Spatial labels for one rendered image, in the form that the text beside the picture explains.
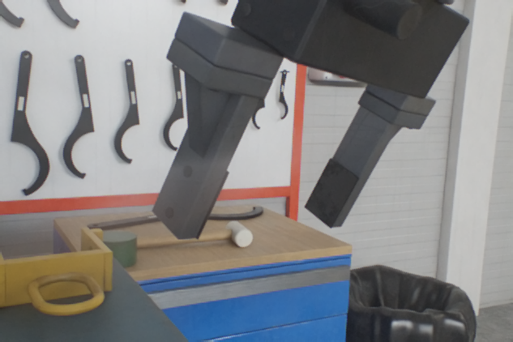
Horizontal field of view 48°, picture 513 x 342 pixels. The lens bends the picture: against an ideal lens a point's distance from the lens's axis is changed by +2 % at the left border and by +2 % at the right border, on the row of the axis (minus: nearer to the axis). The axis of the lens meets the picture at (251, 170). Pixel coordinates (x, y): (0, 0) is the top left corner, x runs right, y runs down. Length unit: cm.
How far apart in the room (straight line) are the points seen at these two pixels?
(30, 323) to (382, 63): 61
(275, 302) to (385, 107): 121
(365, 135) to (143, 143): 216
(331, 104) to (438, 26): 266
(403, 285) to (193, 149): 211
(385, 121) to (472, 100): 319
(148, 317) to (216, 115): 56
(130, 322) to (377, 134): 50
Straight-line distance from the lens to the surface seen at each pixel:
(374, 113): 37
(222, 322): 148
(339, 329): 169
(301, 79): 281
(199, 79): 23
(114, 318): 80
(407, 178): 338
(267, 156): 276
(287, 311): 156
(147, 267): 137
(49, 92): 240
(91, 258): 86
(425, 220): 354
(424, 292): 234
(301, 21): 25
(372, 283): 233
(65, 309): 75
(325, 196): 38
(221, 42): 23
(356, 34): 27
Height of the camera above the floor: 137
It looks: 9 degrees down
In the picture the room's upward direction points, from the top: 3 degrees clockwise
